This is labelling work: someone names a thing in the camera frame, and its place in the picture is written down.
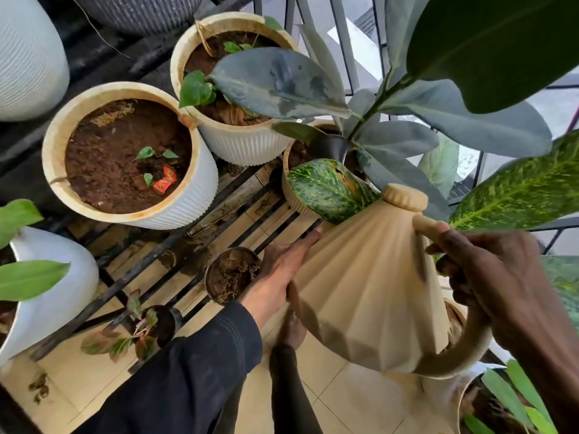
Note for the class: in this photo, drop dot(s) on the person's right hand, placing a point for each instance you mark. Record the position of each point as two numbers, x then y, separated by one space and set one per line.
502 280

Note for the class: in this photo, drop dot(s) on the red wrapper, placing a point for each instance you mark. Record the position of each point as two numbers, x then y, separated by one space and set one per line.
163 181

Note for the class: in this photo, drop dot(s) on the black metal plant rack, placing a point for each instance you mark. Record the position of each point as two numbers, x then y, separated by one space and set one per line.
135 275

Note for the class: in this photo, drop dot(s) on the person's left hand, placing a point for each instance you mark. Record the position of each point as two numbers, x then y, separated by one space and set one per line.
271 280

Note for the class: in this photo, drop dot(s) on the small green vine plant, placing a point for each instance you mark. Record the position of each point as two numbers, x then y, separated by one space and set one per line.
197 90

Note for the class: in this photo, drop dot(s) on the person's left forearm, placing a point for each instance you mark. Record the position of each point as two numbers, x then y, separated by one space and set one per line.
190 375

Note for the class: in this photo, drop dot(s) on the small green seedling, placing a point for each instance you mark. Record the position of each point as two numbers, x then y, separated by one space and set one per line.
145 153

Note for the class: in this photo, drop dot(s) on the white ribbed pot with vine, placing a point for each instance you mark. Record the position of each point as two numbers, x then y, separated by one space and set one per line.
244 142

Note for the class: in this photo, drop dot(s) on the person's black trouser leg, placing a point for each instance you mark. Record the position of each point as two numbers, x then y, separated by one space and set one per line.
292 397

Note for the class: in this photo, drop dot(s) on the smooth white pot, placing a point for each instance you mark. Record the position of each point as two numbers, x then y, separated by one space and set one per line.
54 307

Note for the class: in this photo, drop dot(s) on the white ribbed pot with wrapper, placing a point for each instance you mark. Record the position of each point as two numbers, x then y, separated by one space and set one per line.
190 198

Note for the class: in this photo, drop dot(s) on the person's right forearm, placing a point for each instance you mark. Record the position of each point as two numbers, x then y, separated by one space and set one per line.
554 375

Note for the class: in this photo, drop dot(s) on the narrow green leaf plant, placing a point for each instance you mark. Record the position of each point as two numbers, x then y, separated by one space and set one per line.
511 395

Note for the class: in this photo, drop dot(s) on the small black pot pink plant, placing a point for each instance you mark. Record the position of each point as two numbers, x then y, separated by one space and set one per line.
165 323

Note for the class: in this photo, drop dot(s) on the grey ribbed pot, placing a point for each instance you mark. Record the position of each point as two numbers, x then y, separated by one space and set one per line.
140 11

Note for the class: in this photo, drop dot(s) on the variegated green speckled plant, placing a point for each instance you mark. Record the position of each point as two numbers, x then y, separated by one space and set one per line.
325 189

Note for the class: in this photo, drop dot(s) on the pink green leafy plant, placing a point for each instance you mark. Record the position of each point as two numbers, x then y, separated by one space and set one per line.
108 341

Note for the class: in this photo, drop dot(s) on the small black pot dry roots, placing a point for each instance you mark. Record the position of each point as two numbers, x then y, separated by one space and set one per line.
230 275

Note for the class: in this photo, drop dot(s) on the broad light green leaf plant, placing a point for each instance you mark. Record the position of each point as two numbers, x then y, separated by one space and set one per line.
27 277

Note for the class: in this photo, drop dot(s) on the large white textured pot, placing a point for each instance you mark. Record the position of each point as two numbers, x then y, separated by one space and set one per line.
27 63

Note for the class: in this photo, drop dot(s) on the rubber plant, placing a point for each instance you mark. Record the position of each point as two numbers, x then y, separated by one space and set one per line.
488 45

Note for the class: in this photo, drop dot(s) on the white pot with narrow leaves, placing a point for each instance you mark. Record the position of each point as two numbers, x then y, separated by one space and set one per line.
445 395

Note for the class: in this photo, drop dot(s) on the person's bare foot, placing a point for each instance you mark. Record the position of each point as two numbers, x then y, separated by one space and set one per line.
292 332

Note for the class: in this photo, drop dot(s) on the metal balcony railing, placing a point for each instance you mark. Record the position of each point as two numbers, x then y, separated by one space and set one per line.
343 36

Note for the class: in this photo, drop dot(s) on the beige ribbed watering can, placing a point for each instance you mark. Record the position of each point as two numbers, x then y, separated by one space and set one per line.
371 284

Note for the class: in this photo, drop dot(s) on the person's right fingers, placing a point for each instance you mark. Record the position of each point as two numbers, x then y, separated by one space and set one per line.
450 266

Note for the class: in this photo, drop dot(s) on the person's left thumb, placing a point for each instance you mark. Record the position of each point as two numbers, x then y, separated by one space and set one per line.
304 244

